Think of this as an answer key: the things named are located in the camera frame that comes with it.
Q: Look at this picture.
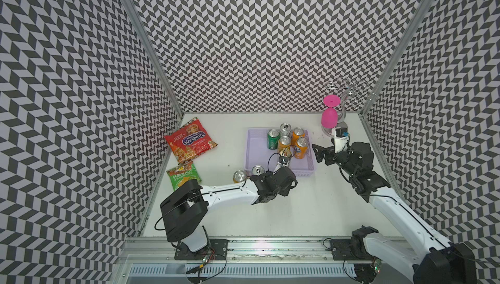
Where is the silver tall can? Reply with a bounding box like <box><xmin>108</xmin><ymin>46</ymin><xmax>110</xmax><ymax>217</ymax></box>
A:
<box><xmin>251</xmin><ymin>165</ymin><xmax>266</xmax><ymax>176</ymax></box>

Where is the lilac plastic basket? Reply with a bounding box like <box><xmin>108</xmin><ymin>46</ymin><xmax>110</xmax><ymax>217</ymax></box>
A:
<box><xmin>244</xmin><ymin>128</ymin><xmax>316</xmax><ymax>177</ymax></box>

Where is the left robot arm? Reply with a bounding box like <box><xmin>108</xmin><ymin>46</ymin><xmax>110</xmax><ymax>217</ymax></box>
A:
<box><xmin>158</xmin><ymin>166</ymin><xmax>298</xmax><ymax>253</ymax></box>

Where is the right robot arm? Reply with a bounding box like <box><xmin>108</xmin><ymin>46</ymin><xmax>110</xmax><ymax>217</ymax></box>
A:
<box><xmin>312</xmin><ymin>142</ymin><xmax>477</xmax><ymax>283</ymax></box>

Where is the orange Fanta can right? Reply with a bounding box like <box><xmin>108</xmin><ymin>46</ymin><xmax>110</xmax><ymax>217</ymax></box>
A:
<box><xmin>294</xmin><ymin>137</ymin><xmax>309</xmax><ymax>160</ymax></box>

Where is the orange fanta can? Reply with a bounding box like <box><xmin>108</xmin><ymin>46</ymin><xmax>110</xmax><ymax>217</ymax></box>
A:
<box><xmin>291</xmin><ymin>127</ymin><xmax>305</xmax><ymax>146</ymax></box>
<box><xmin>277</xmin><ymin>135</ymin><xmax>291</xmax><ymax>153</ymax></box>
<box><xmin>294</xmin><ymin>137</ymin><xmax>309</xmax><ymax>160</ymax></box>

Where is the pink wine glass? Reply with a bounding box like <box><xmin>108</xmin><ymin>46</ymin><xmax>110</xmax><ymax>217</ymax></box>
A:
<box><xmin>321</xmin><ymin>95</ymin><xmax>341</xmax><ymax>129</ymax></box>

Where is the green gold-top can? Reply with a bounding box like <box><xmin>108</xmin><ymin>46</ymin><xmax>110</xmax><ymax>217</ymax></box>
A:
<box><xmin>279</xmin><ymin>147</ymin><xmax>293</xmax><ymax>159</ymax></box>

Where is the orange Fanta can back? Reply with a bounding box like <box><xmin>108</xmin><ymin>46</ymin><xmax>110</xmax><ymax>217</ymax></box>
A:
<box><xmin>291</xmin><ymin>127</ymin><xmax>305</xmax><ymax>146</ymax></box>

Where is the orange Fanta can middle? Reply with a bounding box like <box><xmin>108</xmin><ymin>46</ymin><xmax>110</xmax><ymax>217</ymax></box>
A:
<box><xmin>277</xmin><ymin>135</ymin><xmax>291</xmax><ymax>153</ymax></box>

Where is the white patterned can back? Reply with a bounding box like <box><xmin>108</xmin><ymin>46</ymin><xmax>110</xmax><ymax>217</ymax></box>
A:
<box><xmin>279</xmin><ymin>123</ymin><xmax>292</xmax><ymax>137</ymax></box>

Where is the green can back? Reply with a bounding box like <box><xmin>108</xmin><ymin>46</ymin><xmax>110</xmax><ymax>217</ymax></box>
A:
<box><xmin>266</xmin><ymin>129</ymin><xmax>280</xmax><ymax>150</ymax></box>

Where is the green snack bag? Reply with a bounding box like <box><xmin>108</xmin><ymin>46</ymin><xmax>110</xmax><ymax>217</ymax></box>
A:
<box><xmin>167</xmin><ymin>162</ymin><xmax>202</xmax><ymax>191</ymax></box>

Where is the red candy bag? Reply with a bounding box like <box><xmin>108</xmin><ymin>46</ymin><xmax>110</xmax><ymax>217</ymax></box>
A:
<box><xmin>164</xmin><ymin>117</ymin><xmax>217</xmax><ymax>165</ymax></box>

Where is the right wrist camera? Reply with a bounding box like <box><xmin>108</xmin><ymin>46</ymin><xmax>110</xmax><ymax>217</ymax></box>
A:
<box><xmin>333</xmin><ymin>127</ymin><xmax>350</xmax><ymax>153</ymax></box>

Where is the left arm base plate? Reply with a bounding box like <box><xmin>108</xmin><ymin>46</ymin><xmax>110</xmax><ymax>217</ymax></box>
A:
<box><xmin>174</xmin><ymin>238</ymin><xmax>229</xmax><ymax>261</ymax></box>

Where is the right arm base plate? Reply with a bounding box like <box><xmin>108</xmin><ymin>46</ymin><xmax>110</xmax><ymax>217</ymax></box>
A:
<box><xmin>327</xmin><ymin>239</ymin><xmax>373</xmax><ymax>261</ymax></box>

